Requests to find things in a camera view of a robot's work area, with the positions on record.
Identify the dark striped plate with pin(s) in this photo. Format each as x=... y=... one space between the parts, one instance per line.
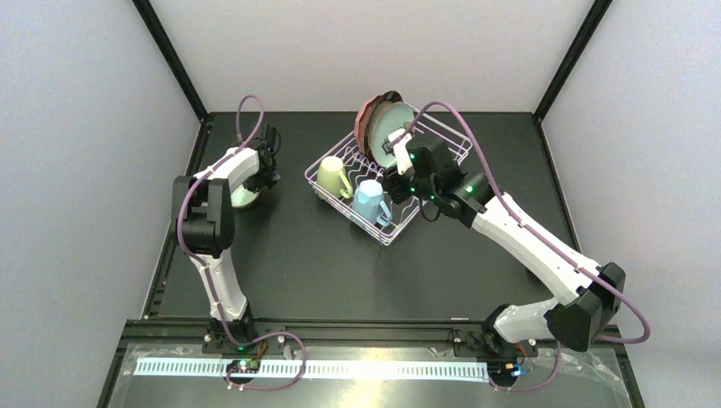
x=390 y=96

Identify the white wire dish rack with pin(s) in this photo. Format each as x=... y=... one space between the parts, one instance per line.
x=358 y=167

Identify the cream mug green handle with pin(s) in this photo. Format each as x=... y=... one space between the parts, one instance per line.
x=332 y=178

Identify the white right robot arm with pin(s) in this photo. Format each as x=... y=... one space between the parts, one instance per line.
x=583 y=299

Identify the green celadon bowl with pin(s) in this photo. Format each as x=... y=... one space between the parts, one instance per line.
x=243 y=198

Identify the black right frame post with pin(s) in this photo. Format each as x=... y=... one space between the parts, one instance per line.
x=574 y=52

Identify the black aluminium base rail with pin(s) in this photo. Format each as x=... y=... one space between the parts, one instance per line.
x=539 y=376

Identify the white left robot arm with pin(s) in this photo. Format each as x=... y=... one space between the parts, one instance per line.
x=204 y=226

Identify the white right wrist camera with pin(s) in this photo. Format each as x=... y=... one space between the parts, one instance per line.
x=396 y=144

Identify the green flower plate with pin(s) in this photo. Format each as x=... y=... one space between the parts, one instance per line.
x=386 y=119

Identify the white mug blue handle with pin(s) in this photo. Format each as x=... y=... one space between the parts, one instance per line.
x=369 y=204

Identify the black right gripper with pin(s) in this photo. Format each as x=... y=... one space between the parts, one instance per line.
x=391 y=144

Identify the white LED light strip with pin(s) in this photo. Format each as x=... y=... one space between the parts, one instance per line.
x=474 y=372

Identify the pink polka dot plate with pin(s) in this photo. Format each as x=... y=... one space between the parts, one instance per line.
x=361 y=122

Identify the black left frame post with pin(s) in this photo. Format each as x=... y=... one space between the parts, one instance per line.
x=164 y=44

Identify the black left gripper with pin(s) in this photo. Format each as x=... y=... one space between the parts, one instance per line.
x=268 y=143

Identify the black frame post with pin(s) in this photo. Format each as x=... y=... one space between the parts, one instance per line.
x=574 y=52
x=164 y=44

